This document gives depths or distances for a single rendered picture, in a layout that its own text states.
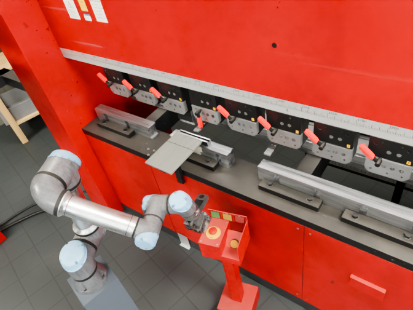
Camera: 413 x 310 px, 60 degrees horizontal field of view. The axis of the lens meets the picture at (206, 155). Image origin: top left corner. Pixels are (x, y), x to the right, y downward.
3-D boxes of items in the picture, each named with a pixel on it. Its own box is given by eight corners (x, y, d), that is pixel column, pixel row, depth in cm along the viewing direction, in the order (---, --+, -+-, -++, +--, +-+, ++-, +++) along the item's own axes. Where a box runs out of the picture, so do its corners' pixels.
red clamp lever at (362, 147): (360, 146, 122) (380, 166, 122) (364, 139, 124) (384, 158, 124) (356, 148, 123) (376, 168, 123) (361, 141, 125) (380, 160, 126)
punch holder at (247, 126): (228, 128, 164) (224, 98, 153) (238, 117, 168) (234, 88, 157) (257, 137, 156) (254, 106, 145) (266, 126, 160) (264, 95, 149)
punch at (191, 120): (179, 121, 190) (175, 107, 184) (181, 119, 191) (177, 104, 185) (193, 126, 185) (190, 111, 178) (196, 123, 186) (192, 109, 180)
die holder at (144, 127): (99, 120, 241) (94, 108, 235) (106, 114, 245) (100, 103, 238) (153, 139, 216) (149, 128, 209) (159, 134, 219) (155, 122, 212)
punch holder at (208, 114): (194, 118, 174) (187, 89, 163) (204, 108, 179) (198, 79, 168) (219, 125, 166) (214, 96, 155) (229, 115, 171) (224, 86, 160)
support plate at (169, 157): (145, 163, 184) (144, 162, 183) (176, 133, 198) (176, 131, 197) (171, 174, 174) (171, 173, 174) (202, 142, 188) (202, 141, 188)
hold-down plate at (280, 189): (258, 189, 174) (257, 185, 172) (263, 181, 177) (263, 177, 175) (318, 212, 158) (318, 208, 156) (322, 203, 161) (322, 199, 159)
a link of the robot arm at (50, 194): (15, 194, 116) (158, 241, 121) (32, 169, 124) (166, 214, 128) (18, 212, 124) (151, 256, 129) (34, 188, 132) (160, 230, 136)
